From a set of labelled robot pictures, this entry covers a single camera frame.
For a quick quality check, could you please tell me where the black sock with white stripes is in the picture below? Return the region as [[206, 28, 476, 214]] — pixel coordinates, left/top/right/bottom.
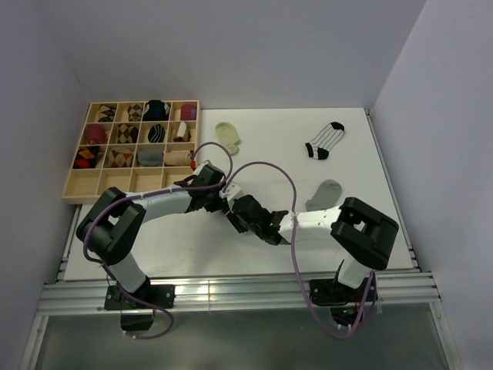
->
[[204, 197, 230, 214]]

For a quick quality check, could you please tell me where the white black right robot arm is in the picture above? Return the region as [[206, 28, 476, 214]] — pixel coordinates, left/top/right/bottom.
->
[[226, 195, 399, 307]]

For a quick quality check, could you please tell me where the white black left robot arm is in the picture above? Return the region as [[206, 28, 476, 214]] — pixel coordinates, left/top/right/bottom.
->
[[76, 163, 226, 311]]

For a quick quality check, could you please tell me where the cream ankle sock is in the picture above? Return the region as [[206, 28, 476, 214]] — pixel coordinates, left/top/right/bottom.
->
[[215, 122, 240, 155]]

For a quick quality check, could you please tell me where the cream brown rolled sock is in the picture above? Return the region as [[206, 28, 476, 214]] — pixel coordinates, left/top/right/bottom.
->
[[173, 121, 190, 143]]

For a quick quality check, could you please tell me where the grey ankle sock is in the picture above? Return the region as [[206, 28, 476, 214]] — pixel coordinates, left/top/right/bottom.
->
[[305, 180, 342, 211]]

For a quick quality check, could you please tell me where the black white striped rolled sock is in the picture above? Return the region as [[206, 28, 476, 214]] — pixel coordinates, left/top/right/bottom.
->
[[147, 123, 166, 143]]

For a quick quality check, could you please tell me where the maroon rolled sock right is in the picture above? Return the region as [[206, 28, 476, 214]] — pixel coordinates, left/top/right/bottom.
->
[[180, 103, 197, 121]]

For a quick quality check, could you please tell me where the maroon rolled sock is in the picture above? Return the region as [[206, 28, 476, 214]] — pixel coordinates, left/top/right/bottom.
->
[[180, 103, 197, 121], [86, 124, 108, 145]]

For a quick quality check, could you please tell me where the wooden compartment sock box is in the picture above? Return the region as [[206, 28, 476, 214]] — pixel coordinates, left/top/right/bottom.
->
[[62, 100, 200, 204]]

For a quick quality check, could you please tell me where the beige orange argyle rolled sock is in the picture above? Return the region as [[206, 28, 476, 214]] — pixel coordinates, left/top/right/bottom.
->
[[106, 148, 134, 168]]

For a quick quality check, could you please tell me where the black blue rolled sock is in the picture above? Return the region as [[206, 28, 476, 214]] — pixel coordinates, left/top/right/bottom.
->
[[143, 99, 170, 121]]

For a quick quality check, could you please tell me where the brown yellow argyle rolled sock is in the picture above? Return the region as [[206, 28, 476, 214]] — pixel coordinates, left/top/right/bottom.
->
[[116, 123, 139, 144]]

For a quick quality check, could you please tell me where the white black striped ankle sock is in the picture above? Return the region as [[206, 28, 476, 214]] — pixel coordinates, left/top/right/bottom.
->
[[305, 122, 345, 160]]

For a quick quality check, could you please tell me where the beige grey argyle rolled sock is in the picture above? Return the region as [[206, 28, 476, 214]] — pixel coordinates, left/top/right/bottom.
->
[[127, 103, 143, 122]]

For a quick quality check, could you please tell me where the red orange argyle rolled sock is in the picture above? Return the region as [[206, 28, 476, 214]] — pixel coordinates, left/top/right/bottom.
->
[[72, 146, 100, 170]]

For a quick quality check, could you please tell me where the maroon rolled sock left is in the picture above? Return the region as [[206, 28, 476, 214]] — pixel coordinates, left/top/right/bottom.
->
[[86, 124, 108, 145]]

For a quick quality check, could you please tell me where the brown argyle rolled sock corner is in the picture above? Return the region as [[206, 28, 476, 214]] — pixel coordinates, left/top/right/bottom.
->
[[97, 104, 117, 123]]

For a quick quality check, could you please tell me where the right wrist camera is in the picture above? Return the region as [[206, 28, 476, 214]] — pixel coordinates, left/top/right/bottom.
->
[[220, 183, 243, 202]]

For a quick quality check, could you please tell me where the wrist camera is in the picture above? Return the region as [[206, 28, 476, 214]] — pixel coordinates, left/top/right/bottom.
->
[[220, 183, 243, 202], [190, 160, 210, 175]]

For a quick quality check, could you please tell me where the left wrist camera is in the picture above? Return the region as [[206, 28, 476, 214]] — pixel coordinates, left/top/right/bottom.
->
[[190, 160, 210, 175]]

